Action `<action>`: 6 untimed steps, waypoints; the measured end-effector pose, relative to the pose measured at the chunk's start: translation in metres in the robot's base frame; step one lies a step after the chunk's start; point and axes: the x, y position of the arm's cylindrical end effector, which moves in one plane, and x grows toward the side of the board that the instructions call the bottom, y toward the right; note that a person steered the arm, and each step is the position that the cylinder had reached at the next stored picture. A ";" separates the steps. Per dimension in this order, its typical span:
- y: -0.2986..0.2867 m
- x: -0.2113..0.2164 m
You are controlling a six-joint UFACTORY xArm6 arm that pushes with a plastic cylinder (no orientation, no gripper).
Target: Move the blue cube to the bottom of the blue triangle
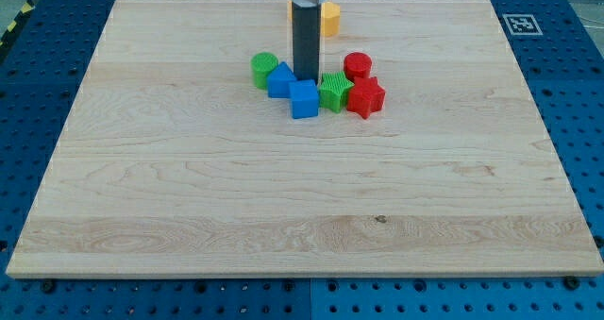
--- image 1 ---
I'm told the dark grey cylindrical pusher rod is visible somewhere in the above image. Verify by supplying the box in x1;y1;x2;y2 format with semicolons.
292;0;321;82

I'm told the blue triangle block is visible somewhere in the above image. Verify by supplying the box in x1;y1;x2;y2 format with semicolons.
267;62;297;98

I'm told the yellow hexagon block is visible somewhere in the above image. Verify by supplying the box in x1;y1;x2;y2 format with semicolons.
287;0;342;39

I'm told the green star block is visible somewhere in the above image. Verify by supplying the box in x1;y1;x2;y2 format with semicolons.
319;71;354;113

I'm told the red cylinder block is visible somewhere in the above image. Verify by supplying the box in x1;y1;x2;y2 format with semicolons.
344;52;373;82

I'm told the white fiducial marker tag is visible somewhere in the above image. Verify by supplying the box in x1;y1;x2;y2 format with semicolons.
502;13;543;36

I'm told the red star block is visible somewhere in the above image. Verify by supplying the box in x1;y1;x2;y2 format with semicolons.
346;76;386;119

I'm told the green cylinder block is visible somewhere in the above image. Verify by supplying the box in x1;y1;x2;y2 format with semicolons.
250;52;278;90

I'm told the light wooden board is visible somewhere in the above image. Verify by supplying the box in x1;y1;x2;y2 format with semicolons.
7;0;603;279

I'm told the blue cube block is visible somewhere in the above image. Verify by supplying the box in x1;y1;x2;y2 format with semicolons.
289;79;319;119

